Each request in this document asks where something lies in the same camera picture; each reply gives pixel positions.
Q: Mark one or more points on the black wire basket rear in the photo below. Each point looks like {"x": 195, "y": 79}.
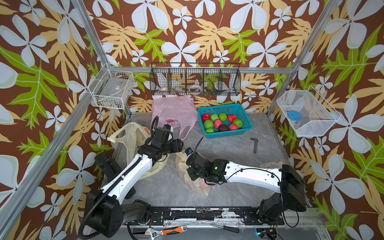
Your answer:
{"x": 216, "y": 79}

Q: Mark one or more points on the green cabbage toy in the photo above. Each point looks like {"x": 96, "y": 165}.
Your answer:
{"x": 208, "y": 124}

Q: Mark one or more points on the orange adjustable wrench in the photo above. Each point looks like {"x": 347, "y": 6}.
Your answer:
{"x": 153, "y": 234}

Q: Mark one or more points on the green bumpy fruit toy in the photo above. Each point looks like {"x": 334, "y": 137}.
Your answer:
{"x": 214, "y": 117}

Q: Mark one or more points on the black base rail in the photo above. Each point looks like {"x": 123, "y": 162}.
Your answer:
{"x": 232, "y": 216}

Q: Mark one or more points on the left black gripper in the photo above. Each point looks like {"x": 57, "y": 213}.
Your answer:
{"x": 176, "y": 144}

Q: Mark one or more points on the blue object in basket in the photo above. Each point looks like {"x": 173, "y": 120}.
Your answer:
{"x": 294, "y": 116}

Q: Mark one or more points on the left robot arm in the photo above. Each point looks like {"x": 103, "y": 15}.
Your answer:
{"x": 104, "y": 208}

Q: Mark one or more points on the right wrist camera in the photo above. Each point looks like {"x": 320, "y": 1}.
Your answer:
{"x": 188, "y": 152}

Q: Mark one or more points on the green round fruit toy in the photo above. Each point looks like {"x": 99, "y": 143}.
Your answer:
{"x": 238, "y": 123}

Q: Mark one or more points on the pale yellow bag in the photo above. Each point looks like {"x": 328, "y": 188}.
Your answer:
{"x": 199, "y": 186}

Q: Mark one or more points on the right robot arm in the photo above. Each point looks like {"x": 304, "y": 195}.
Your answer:
{"x": 285, "y": 182}

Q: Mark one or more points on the white wire basket right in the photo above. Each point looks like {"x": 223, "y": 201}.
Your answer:
{"x": 318, "y": 115}

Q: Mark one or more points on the white work glove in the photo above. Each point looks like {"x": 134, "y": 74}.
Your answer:
{"x": 272, "y": 165}

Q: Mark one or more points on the grey allen key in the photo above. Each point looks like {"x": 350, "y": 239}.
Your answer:
{"x": 256, "y": 142}

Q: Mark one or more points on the pink plastic bag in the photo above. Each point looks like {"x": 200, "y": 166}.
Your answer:
{"x": 176, "y": 112}

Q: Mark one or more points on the red apple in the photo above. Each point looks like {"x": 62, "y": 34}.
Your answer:
{"x": 206, "y": 117}

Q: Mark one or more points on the white wire basket left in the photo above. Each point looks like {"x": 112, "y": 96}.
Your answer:
{"x": 111, "y": 88}

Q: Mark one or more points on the green apple toy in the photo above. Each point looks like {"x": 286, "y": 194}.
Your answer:
{"x": 223, "y": 117}

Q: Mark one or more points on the black handled screwdriver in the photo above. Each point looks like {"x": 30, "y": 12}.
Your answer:
{"x": 227, "y": 228}

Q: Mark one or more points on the small red fruit toy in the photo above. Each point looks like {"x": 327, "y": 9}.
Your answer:
{"x": 233, "y": 127}

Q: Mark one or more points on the teal plastic basket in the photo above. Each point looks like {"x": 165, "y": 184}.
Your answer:
{"x": 235, "y": 109}

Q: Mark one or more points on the yellow plastic bag with fruit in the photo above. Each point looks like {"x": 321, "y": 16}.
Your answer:
{"x": 129, "y": 137}

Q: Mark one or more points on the white wire basket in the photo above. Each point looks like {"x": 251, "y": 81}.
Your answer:
{"x": 318, "y": 115}
{"x": 111, "y": 88}

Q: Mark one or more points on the pink red fruit toy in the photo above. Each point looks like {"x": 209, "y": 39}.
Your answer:
{"x": 217, "y": 123}

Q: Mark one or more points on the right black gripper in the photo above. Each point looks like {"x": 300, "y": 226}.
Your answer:
{"x": 189, "y": 172}

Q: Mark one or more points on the dark purple fruit toy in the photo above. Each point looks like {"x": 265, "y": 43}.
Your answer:
{"x": 223, "y": 128}

